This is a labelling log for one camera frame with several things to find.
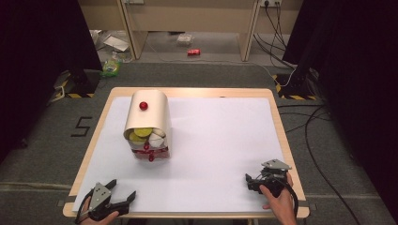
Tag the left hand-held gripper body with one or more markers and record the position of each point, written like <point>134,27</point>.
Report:
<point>100,195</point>

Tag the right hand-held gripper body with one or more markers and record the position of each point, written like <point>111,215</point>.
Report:
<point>272,175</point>

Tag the person's left hand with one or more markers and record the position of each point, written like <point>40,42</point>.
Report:
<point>109,218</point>

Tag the person's right hand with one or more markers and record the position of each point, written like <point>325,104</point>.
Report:
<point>281,206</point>

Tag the white table sheet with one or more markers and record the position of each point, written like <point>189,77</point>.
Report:
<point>212,150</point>

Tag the yellow round toy piece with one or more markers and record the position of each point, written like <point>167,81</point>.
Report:
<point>143,132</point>
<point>135,139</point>

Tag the white toy piece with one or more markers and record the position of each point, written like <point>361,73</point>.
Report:
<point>159,132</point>
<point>156,140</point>

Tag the cream roll-top box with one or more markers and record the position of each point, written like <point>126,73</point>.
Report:
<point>147,112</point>

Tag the black stand base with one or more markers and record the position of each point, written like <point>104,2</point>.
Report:
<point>294,90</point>
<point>79,84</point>

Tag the wooden table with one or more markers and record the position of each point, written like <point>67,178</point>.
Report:
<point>194,92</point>

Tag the green plastic bag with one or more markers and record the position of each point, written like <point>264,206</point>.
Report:
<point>111,67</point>

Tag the black curtain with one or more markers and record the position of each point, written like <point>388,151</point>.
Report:
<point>353,78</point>
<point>40,62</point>

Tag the red drink can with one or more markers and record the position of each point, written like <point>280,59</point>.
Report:
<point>194,52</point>

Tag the white crumpled paper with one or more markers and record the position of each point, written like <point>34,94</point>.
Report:
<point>115,42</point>

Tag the clear plastic package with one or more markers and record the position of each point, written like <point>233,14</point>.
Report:
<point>184,39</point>

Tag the beige desk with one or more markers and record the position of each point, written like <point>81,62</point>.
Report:
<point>187,15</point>

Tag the white wall socket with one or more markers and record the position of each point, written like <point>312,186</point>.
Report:
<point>271,2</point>

